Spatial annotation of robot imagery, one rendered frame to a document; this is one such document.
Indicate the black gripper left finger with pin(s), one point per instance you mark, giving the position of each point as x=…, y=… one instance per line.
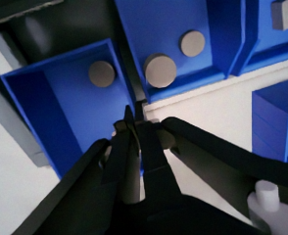
x=117, y=181

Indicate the grey metal shelf rack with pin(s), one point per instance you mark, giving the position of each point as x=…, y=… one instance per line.
x=34, y=30

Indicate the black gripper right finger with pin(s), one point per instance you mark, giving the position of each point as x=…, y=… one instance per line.
x=255, y=186

